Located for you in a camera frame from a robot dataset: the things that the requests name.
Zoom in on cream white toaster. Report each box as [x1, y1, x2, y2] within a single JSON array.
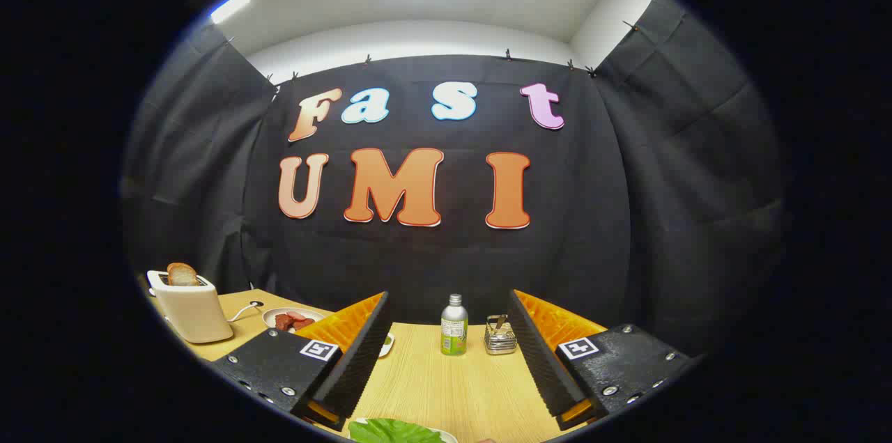
[[146, 270, 235, 344]]

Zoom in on small ceiling light panel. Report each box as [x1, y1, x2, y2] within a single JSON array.
[[210, 0, 250, 24]]

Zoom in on metal wire utensil holder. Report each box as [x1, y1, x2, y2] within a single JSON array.
[[484, 321, 518, 356]]

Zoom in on grey round plate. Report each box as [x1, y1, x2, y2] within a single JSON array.
[[262, 308, 327, 332]]

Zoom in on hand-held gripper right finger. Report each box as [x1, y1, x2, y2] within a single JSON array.
[[507, 289, 691, 432]]

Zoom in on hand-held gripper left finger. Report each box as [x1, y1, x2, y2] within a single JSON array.
[[209, 291, 392, 432]]

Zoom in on white rectangular dish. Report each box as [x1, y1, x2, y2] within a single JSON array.
[[346, 417, 459, 443]]

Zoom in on silver green-labelled bottle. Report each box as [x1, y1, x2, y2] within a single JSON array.
[[440, 294, 469, 357]]

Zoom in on toasted bread slice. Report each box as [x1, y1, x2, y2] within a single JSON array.
[[167, 263, 201, 287]]

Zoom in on green lettuce leaf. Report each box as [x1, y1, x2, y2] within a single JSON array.
[[347, 419, 447, 443]]

